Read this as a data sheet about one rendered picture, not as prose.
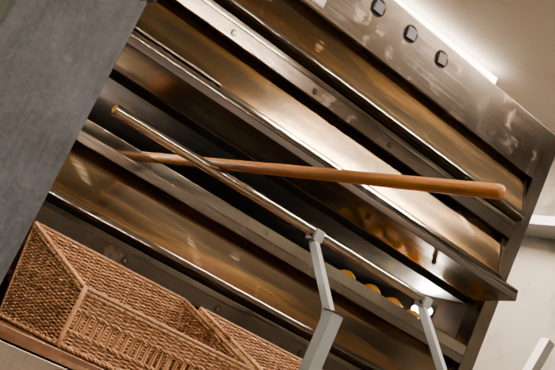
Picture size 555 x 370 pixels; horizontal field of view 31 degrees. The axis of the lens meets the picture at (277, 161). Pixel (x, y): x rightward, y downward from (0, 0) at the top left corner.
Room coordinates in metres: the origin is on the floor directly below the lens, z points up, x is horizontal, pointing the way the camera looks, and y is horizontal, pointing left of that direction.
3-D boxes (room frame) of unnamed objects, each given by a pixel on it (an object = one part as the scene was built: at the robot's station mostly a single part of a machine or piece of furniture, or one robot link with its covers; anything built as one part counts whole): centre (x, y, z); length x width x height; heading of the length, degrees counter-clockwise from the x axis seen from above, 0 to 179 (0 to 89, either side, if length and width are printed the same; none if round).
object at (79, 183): (3.20, -0.17, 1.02); 1.79 x 0.11 x 0.19; 122
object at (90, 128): (3.22, -0.15, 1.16); 1.80 x 0.06 x 0.04; 122
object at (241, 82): (3.20, -0.17, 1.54); 1.79 x 0.11 x 0.19; 122
